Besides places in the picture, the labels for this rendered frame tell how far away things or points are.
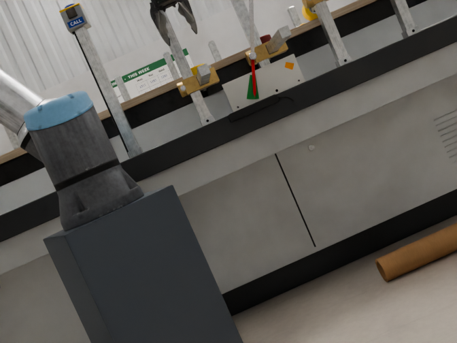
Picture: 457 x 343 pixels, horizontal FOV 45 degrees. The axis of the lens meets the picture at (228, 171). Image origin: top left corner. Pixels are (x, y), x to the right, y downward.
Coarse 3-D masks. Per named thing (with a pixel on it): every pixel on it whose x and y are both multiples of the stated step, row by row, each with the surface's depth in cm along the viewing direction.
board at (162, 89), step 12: (360, 0) 205; (372, 0) 205; (336, 12) 205; (348, 12) 205; (312, 24) 204; (228, 60) 203; (240, 60) 205; (168, 84) 202; (144, 96) 202; (156, 96) 203; (0, 156) 200; (12, 156) 201
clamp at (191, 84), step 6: (186, 78) 182; (192, 78) 182; (210, 78) 183; (216, 78) 183; (180, 84) 183; (186, 84) 182; (192, 84) 182; (198, 84) 182; (204, 84) 183; (210, 84) 183; (180, 90) 182; (186, 90) 182; (192, 90) 182; (198, 90) 183
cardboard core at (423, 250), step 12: (444, 228) 182; (456, 228) 180; (420, 240) 181; (432, 240) 179; (444, 240) 178; (456, 240) 178; (396, 252) 180; (408, 252) 178; (420, 252) 178; (432, 252) 178; (444, 252) 179; (384, 264) 178; (396, 264) 178; (408, 264) 178; (420, 264) 179; (384, 276) 183; (396, 276) 179
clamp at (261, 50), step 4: (260, 44) 183; (264, 44) 183; (284, 44) 183; (256, 48) 183; (260, 48) 183; (264, 48) 183; (280, 48) 183; (284, 48) 184; (248, 52) 184; (256, 52) 183; (260, 52) 183; (264, 52) 183; (268, 52) 183; (276, 52) 183; (280, 52) 184; (248, 56) 183; (260, 56) 183; (264, 56) 183; (268, 56) 183; (272, 56) 186; (248, 60) 184; (256, 60) 183; (260, 60) 183; (256, 64) 188
